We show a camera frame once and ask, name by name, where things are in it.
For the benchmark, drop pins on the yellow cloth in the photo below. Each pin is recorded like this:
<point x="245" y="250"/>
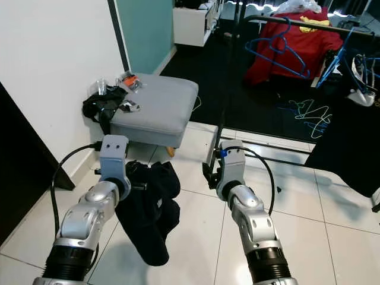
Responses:
<point x="310" y="25"/>

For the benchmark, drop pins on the black cabinet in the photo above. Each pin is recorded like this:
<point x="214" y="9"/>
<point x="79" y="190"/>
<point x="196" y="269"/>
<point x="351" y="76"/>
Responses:
<point x="24" y="166"/>

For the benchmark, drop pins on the grey upholstered ottoman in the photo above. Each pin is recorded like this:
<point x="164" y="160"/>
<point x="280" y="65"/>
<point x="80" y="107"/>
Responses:
<point x="160" y="110"/>

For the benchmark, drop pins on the small grey box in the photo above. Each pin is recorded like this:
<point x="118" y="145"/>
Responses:
<point x="229" y="38"/>

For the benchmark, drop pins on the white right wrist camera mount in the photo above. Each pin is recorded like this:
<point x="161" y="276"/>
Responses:
<point x="233" y="166"/>

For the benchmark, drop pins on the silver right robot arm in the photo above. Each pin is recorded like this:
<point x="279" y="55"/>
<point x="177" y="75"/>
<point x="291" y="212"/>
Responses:
<point x="255" y="219"/>

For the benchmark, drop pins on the black metal clothes rack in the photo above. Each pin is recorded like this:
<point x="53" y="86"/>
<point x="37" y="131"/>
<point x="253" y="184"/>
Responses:
<point x="332" y="28"/>

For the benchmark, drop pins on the white cabinet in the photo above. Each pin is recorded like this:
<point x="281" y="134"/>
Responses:
<point x="193" y="27"/>

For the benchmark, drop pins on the clear plastic cup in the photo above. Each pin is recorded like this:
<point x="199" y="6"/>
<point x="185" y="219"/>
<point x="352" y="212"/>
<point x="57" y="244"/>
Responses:
<point x="101" y="87"/>

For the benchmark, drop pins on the orange packet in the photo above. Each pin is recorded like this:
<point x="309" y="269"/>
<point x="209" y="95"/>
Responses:
<point x="130" y="81"/>

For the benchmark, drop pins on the black printed T-shirt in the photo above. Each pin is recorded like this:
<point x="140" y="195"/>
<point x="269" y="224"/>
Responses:
<point x="350" y="148"/>

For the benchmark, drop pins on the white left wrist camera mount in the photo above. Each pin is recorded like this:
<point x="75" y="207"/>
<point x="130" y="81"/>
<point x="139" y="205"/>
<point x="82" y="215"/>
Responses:
<point x="114" y="157"/>

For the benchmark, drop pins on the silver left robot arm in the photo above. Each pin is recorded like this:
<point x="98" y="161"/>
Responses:
<point x="83" y="231"/>

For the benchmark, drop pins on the dark navy garment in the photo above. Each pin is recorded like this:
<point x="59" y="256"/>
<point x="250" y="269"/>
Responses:
<point x="148" y="231"/>

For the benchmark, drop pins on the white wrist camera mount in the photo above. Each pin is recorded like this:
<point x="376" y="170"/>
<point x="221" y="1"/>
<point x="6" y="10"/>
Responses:
<point x="233" y="166"/>
<point x="114" y="157"/>

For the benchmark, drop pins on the white plastic bag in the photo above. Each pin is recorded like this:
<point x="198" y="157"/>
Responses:
<point x="300" y="6"/>

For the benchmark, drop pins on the black and white packet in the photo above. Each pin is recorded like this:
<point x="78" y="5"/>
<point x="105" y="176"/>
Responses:
<point x="130" y="105"/>

